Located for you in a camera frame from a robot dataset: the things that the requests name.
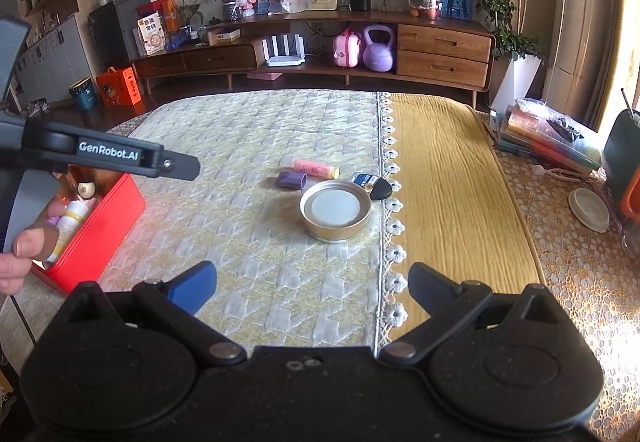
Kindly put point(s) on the round gold-rimmed tin lid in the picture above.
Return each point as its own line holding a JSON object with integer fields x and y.
{"x": 335, "y": 212}

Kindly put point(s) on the white router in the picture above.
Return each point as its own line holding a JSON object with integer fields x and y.
{"x": 284, "y": 53}

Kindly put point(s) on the red box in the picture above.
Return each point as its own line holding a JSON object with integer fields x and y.
{"x": 100, "y": 232}

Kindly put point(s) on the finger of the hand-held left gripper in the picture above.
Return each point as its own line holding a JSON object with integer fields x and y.
{"x": 180, "y": 167}

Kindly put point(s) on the pink tube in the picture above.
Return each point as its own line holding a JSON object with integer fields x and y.
{"x": 313, "y": 168}

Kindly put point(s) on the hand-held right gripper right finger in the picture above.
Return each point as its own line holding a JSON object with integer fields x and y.
{"x": 432, "y": 287}

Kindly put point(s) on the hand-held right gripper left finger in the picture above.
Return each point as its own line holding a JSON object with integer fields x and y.
{"x": 192, "y": 287}

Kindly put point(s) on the white plastic spoon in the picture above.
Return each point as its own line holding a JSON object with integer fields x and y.
{"x": 547, "y": 170}

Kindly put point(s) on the person's left hand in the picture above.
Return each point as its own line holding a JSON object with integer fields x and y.
{"x": 20, "y": 257}

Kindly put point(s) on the dark green container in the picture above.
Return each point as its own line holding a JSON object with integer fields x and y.
{"x": 620, "y": 162}

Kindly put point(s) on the teal tin bucket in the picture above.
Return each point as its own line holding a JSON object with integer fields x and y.
{"x": 82, "y": 94}

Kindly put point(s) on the quilted pale mat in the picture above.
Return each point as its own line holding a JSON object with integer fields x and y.
{"x": 240, "y": 147}

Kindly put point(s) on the white planter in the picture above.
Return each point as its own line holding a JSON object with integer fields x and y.
{"x": 517, "y": 82}

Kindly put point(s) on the orange paper bag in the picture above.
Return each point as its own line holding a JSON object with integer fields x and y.
{"x": 167, "y": 13}

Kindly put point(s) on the small cardboard box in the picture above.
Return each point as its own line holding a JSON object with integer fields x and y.
{"x": 223, "y": 37}

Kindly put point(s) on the stack of coloured folders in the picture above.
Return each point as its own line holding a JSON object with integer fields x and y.
{"x": 545, "y": 139}

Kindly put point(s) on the orange gift box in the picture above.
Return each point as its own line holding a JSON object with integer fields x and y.
{"x": 119, "y": 87}

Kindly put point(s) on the black rounded case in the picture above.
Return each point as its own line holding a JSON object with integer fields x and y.
{"x": 380, "y": 190}

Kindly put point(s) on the wooden TV cabinet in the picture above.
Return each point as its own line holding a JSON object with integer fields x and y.
{"x": 440, "y": 54}

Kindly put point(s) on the dark mini fridge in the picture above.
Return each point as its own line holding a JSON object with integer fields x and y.
{"x": 112, "y": 34}

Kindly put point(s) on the printed book box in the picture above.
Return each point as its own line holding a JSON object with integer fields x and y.
{"x": 151, "y": 36}

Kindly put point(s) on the purple faceted block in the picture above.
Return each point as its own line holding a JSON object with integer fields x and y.
{"x": 291, "y": 180}

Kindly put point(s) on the round cream lid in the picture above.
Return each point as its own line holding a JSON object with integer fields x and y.
{"x": 590, "y": 209}

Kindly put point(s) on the pink toy case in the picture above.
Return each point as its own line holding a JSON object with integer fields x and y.
{"x": 346, "y": 51}

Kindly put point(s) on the purple kettlebell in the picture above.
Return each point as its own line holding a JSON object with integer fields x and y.
{"x": 378, "y": 51}

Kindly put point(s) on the orange stool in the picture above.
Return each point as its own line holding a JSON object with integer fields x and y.
{"x": 631, "y": 204}

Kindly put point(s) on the white and orange tube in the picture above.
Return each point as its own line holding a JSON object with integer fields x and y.
{"x": 72, "y": 222}

